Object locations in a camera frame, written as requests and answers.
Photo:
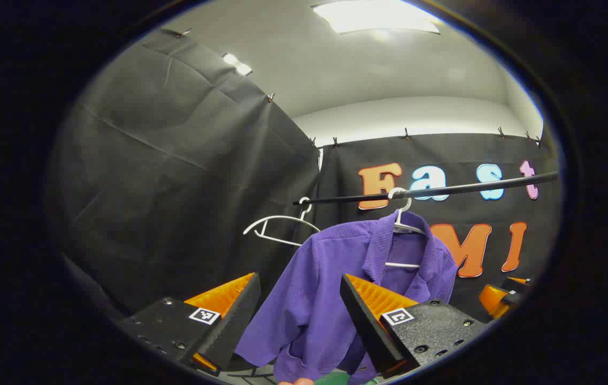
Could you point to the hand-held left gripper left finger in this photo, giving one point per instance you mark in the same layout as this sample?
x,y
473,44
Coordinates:
x,y
231,323

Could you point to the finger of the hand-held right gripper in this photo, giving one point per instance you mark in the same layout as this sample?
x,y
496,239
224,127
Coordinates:
x,y
492,300
517,289

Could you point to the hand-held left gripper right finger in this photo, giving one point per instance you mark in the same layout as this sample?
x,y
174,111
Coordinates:
x,y
368,331

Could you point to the green laundry hamper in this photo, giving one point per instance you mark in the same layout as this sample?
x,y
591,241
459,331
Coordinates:
x,y
336,379

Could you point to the purple short-sleeved shirt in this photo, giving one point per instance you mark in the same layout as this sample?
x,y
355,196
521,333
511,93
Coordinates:
x,y
309,289

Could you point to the white plastic clothes hanger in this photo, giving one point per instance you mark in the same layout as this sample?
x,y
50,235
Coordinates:
x,y
401,215
277,217

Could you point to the black clothes rack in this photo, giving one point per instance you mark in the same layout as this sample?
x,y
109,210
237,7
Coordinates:
x,y
443,191

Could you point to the black backdrop cloth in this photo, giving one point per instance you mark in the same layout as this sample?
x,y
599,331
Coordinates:
x,y
496,152
175,187

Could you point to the small ceiling light panel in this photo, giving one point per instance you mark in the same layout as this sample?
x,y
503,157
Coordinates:
x,y
238,64

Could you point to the large ceiling light panel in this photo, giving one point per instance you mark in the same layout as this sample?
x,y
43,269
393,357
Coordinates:
x,y
376,16

